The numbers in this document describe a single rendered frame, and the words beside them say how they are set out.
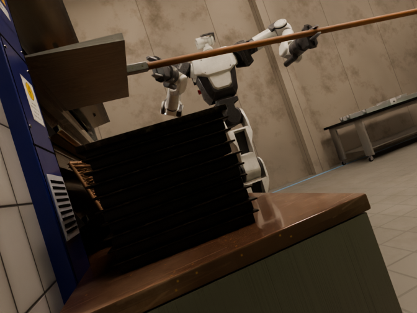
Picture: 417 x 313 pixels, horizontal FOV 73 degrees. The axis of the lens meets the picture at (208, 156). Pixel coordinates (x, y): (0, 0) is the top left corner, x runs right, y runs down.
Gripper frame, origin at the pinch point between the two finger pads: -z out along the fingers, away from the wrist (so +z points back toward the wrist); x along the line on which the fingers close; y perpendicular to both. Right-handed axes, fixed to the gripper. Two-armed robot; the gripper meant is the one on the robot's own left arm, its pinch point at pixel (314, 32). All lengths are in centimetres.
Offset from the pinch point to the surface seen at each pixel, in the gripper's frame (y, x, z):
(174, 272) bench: 103, 61, -74
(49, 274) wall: 123, 57, -59
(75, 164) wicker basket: 119, 35, -29
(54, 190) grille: 120, 43, -53
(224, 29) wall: -125, -181, 345
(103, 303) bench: 113, 61, -74
